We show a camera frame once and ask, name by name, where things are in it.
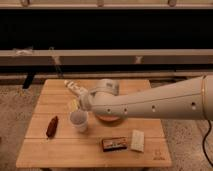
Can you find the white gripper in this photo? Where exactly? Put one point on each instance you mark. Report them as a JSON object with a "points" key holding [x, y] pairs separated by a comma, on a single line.
{"points": [[88, 97]]}

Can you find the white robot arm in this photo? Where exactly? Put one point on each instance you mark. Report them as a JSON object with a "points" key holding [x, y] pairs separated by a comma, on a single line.
{"points": [[188, 100]]}

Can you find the orange round plate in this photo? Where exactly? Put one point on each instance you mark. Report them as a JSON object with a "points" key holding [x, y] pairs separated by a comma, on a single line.
{"points": [[107, 118]]}

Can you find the brown oblong object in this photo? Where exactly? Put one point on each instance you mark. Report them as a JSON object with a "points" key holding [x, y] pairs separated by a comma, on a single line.
{"points": [[52, 127]]}

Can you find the dark snack box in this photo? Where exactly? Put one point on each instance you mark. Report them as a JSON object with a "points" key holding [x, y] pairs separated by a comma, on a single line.
{"points": [[115, 143]]}

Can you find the wooden table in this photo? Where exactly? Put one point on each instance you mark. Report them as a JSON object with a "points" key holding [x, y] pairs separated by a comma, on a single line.
{"points": [[71, 149]]}

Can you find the black bracket leg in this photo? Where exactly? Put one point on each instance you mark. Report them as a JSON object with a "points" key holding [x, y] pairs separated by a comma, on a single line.
{"points": [[28, 80]]}

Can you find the grey horizontal rail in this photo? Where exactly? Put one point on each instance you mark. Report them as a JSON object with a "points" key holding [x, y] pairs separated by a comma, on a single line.
{"points": [[105, 57]]}

